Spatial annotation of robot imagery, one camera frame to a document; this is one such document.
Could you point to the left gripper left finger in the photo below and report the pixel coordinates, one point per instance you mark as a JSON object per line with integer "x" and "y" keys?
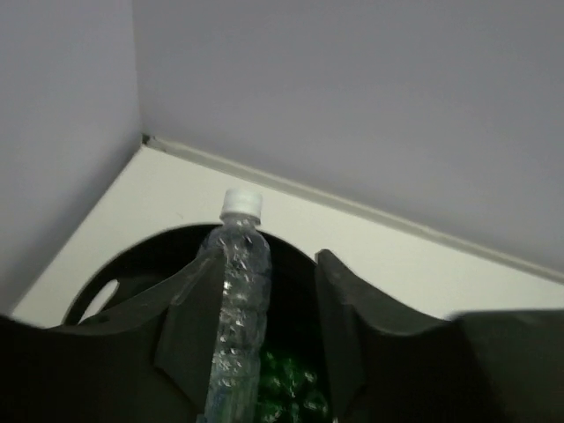
{"x": 147, "y": 359}

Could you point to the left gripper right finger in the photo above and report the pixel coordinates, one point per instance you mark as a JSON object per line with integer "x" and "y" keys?
{"x": 388, "y": 362}

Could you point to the green plastic bottle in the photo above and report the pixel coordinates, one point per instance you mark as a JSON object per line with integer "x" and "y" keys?
{"x": 289, "y": 391}

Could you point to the clear unlabelled plastic bottle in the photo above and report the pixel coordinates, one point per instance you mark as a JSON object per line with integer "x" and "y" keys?
{"x": 235, "y": 368}

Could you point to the black cylindrical bin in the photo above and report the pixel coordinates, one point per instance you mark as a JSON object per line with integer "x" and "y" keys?
{"x": 293, "y": 321}

